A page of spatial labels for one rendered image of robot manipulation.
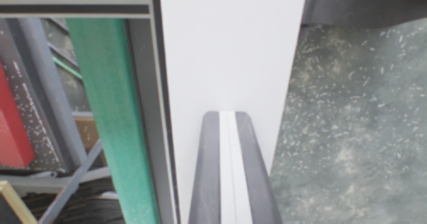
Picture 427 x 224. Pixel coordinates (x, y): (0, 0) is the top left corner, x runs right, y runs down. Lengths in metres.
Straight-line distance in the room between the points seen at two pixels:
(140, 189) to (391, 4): 0.98
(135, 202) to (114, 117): 0.10
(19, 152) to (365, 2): 1.13
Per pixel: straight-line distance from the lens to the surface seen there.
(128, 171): 0.22
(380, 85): 1.38
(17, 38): 0.59
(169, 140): 0.17
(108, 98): 0.18
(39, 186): 0.81
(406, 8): 1.08
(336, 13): 0.94
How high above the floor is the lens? 1.01
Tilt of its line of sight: 61 degrees down
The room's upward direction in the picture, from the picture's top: 178 degrees counter-clockwise
